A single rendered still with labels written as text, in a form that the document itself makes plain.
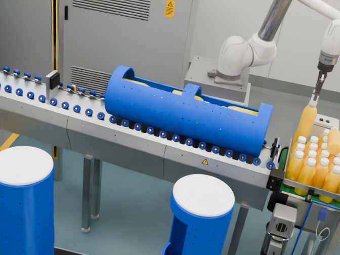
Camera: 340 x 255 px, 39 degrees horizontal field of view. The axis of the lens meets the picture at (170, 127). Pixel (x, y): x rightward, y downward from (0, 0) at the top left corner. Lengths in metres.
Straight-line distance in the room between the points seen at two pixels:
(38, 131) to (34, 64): 1.59
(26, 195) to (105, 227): 1.31
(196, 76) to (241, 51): 0.33
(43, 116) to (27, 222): 0.81
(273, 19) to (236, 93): 0.49
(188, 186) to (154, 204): 1.45
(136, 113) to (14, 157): 0.69
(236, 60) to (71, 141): 1.11
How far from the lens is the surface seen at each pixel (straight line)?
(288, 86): 5.47
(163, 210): 3.57
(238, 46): 2.93
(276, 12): 2.93
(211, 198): 2.14
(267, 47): 3.03
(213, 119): 2.46
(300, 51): 5.32
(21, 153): 2.31
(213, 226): 2.11
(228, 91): 2.97
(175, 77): 4.13
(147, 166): 2.79
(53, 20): 3.12
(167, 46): 4.03
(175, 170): 2.72
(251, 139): 2.45
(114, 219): 3.46
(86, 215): 3.25
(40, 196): 2.22
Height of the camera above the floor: 2.41
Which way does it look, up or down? 33 degrees down
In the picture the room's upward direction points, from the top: 9 degrees clockwise
